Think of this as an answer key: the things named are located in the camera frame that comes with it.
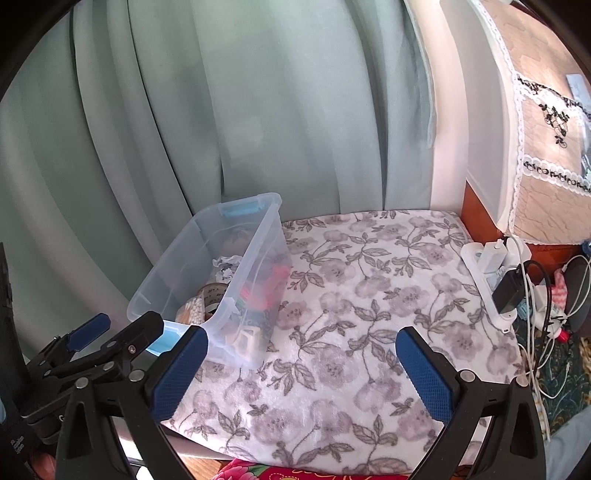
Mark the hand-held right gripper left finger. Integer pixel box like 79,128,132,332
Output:
54,324,209,480

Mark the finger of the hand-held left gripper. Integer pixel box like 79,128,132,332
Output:
28,313,110,366
45,311,166,385

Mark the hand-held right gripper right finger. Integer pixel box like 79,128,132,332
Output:
395,326,548,480

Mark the cotton swab bag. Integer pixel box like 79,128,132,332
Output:
178,295,206,326

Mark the beige hair claw clip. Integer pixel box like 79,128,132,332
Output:
233,323,262,356

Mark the brown packing tape roll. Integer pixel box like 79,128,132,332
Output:
196,284,232,319

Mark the red hair claw clip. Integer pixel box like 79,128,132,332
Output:
238,284,273,312

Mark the white paper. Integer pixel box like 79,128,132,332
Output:
212,254,245,282

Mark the clear plastic storage container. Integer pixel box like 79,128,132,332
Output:
127,192,293,370

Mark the grey floral blanket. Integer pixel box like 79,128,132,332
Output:
159,209,527,476

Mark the black power adapter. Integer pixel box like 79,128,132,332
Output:
492,271,527,315

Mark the white power strip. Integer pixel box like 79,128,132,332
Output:
461,243,518,330

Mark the white charger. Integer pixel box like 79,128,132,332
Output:
478,240,506,273

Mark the teal floral mat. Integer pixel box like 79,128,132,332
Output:
508,318,591,444

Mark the red floral cloth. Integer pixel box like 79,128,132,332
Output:
217,457,462,480

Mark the small white adapter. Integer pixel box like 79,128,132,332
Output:
505,236,529,268

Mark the pink knitted cloth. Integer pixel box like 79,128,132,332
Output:
551,268,571,310

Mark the brown wooden cabinet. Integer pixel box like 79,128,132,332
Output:
461,179,591,259

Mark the green curtain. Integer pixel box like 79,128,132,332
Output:
0,0,437,370

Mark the white quilted bed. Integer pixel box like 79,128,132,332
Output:
475,0,591,245

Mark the white appliance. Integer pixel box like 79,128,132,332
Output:
438,0,518,232

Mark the white cable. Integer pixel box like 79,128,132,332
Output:
503,235,573,400

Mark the black cable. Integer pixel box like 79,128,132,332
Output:
519,260,555,333

